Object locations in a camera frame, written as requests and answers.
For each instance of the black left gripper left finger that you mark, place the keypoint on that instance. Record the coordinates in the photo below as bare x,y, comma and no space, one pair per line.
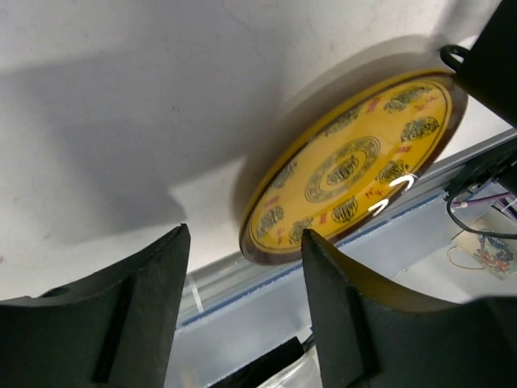
113,328

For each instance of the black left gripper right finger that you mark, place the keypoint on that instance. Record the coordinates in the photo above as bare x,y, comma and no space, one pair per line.
472,346

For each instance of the yellow patterned plate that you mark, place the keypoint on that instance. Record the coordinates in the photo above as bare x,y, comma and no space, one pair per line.
351,164

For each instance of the aluminium rail frame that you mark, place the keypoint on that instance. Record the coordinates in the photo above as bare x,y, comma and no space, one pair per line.
334,279

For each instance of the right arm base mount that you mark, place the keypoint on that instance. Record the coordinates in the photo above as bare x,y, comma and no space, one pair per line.
494,166

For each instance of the black wire dish rack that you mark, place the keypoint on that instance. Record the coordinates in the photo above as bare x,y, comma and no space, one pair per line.
487,71

